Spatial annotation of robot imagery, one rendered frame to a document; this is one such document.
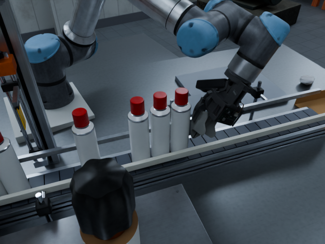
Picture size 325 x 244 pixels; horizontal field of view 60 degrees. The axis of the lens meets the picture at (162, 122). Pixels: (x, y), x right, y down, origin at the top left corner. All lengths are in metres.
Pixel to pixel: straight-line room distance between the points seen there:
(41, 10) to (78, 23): 2.99
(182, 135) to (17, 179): 0.41
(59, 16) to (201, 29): 3.39
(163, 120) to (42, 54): 0.50
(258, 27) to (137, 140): 0.38
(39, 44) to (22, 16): 2.97
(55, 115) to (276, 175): 0.75
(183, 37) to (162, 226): 0.41
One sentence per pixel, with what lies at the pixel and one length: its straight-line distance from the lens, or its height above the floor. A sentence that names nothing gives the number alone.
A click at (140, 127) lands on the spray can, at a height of 1.02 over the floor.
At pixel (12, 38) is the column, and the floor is 1.22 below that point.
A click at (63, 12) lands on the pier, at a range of 3.90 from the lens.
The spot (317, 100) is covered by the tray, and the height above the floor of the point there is 0.83.
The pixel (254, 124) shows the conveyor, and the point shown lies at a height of 0.88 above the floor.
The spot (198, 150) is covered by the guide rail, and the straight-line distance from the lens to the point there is 0.79.
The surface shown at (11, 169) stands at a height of 0.98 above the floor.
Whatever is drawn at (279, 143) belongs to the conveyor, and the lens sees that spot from 0.95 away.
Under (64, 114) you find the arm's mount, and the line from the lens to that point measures 1.06.
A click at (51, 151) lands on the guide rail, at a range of 0.75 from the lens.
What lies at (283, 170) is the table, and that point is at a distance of 0.91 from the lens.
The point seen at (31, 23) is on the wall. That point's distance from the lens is 4.03.
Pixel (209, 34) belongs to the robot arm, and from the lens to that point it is 0.58.
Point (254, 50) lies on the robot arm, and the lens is 0.69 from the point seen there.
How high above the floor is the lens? 1.46
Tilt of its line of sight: 39 degrees down
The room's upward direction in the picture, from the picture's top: straight up
